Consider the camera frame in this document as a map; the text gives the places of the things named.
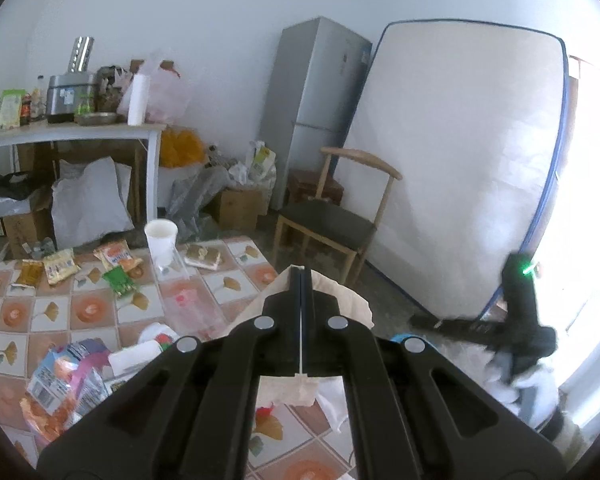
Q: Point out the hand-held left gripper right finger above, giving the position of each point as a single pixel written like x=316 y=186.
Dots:
x=310 y=310

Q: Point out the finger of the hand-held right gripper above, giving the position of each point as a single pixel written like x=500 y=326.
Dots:
x=455 y=329

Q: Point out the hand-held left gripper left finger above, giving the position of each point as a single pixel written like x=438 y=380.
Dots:
x=290 y=310

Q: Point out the wooden chair with dark seat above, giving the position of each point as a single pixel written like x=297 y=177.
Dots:
x=325 y=222

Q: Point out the clear plastic wrapper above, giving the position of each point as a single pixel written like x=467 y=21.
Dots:
x=192 y=305

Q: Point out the clear cracker packet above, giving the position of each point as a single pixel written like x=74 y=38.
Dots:
x=204 y=256

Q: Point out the brown cardboard box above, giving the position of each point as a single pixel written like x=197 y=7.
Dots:
x=240 y=207

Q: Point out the dark wooden stool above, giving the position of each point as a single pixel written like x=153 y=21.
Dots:
x=312 y=185

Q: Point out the white round container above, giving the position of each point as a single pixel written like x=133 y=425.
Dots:
x=155 y=335

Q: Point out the white paper cup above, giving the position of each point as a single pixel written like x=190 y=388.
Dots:
x=161 y=240

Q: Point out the white and yellow bag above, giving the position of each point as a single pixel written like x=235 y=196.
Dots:
x=261 y=160

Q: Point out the white mattress with blue edge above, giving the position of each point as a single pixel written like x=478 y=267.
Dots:
x=460 y=160

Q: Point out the green snack packet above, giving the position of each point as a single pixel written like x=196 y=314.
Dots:
x=120 y=282

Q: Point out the orange plastic bag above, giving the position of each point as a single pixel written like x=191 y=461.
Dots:
x=180 y=147

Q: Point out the grey refrigerator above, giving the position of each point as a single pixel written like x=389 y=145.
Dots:
x=315 y=110

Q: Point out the white woven sack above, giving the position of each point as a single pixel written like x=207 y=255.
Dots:
x=90 y=205

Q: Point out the yellow and white snack packet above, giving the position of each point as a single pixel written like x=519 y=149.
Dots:
x=60 y=266

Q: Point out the blue and pink snack packet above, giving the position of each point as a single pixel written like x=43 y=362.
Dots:
x=62 y=372

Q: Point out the pale plastic bag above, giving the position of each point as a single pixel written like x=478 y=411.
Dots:
x=167 y=92

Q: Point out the white paper towel roll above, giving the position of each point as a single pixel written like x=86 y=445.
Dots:
x=139 y=100

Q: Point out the orange crumpled snack packet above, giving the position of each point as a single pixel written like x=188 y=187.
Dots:
x=42 y=417

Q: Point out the metal bowl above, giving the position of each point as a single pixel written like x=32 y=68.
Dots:
x=96 y=118

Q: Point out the white side table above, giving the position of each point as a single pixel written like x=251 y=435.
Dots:
x=70 y=132

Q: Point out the cardboard box with dark cloth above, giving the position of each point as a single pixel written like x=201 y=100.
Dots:
x=22 y=215

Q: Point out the silver rice cooker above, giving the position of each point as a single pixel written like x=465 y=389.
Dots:
x=70 y=97

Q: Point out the perforated metal cylinder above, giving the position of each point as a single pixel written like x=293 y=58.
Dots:
x=81 y=55

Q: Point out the green food pouch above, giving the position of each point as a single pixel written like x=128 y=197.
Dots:
x=9 y=110

